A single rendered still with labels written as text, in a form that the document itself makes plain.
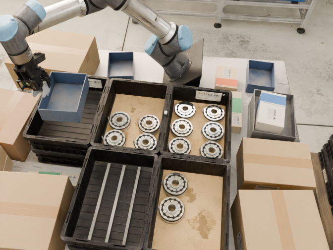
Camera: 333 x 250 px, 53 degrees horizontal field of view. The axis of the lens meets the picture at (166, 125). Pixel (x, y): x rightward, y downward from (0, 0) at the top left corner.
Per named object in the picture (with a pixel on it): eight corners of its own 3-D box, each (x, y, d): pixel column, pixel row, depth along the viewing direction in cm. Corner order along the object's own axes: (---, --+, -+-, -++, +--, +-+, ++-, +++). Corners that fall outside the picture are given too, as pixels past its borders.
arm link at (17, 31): (21, 14, 104) (3, 31, 100) (34, 42, 113) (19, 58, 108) (1, 10, 106) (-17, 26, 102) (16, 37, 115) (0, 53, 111)
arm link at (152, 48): (162, 50, 184) (144, 35, 176) (179, 43, 175) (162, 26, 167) (156, 68, 179) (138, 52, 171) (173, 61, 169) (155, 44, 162)
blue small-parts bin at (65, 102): (54, 82, 143) (50, 71, 137) (89, 85, 143) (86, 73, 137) (42, 120, 131) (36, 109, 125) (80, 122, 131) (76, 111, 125)
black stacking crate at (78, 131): (58, 87, 176) (52, 72, 167) (113, 93, 174) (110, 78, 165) (30, 151, 153) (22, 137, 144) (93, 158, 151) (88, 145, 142)
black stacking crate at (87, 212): (93, 159, 151) (89, 146, 141) (158, 167, 149) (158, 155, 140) (67, 248, 128) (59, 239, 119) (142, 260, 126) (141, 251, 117)
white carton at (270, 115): (257, 101, 173) (261, 90, 165) (281, 106, 171) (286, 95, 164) (252, 132, 161) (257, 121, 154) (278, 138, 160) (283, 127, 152)
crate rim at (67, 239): (89, 148, 143) (88, 145, 141) (158, 156, 141) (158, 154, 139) (60, 241, 120) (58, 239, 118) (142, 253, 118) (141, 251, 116)
